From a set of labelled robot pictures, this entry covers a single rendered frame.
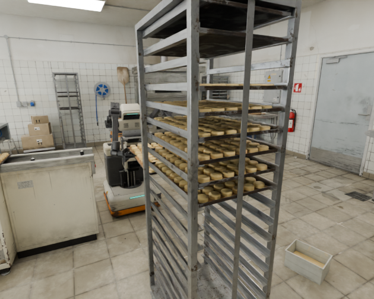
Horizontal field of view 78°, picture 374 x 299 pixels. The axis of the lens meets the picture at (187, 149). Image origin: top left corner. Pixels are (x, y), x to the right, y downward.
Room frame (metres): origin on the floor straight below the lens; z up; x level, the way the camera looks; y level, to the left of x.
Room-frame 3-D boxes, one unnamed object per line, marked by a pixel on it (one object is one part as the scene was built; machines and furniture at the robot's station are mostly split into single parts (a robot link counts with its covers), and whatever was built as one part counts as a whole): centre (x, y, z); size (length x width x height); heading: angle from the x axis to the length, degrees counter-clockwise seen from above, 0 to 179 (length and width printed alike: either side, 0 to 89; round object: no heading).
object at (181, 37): (1.10, 0.09, 1.68); 0.64 x 0.03 x 0.03; 27
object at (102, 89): (6.11, 2.15, 1.10); 0.41 x 0.17 x 1.10; 116
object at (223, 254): (1.27, -0.26, 0.42); 0.64 x 0.03 x 0.03; 27
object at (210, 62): (1.56, -0.15, 0.97); 0.03 x 0.03 x 1.70; 27
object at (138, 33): (1.36, 0.25, 0.97); 0.03 x 0.03 x 1.70; 27
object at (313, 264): (1.65, -1.01, 0.08); 0.30 x 0.22 x 0.16; 43
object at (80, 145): (5.44, 2.71, 0.93); 0.64 x 0.51 x 1.78; 29
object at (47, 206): (2.06, 1.27, 0.45); 0.70 x 0.34 x 0.90; 114
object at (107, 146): (2.90, 0.78, 0.59); 0.55 x 0.34 x 0.83; 116
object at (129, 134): (2.55, 0.60, 0.93); 0.28 x 0.16 x 0.22; 116
